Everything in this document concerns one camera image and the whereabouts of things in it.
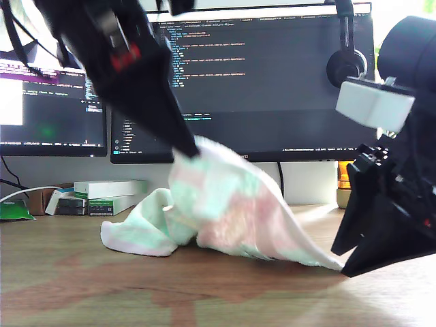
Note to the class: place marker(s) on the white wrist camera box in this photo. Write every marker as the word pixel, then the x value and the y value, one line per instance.
pixel 371 102

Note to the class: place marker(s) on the amber glass jar beige base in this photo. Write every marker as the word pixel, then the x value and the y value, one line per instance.
pixel 342 177

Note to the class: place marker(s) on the large black Huawei monitor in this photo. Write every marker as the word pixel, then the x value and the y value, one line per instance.
pixel 272 102

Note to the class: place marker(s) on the black computer monitor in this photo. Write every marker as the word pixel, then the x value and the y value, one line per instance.
pixel 51 119

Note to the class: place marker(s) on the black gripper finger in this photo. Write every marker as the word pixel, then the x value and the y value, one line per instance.
pixel 361 211
pixel 391 245
pixel 146 98

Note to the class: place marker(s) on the small dark box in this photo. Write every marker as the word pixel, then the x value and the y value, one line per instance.
pixel 71 206

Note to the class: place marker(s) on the brown cardboard box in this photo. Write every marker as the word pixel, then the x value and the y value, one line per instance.
pixel 35 202

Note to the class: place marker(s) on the green packet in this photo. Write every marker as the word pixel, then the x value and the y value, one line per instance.
pixel 13 211

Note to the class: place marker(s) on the pastel green pink tea towel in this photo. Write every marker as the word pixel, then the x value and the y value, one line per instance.
pixel 238 211

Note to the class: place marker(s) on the white green printed box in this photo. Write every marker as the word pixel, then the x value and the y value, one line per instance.
pixel 102 206

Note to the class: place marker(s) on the black headphones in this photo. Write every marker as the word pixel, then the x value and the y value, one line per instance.
pixel 344 64

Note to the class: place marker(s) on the long white box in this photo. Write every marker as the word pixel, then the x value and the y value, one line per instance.
pixel 109 189

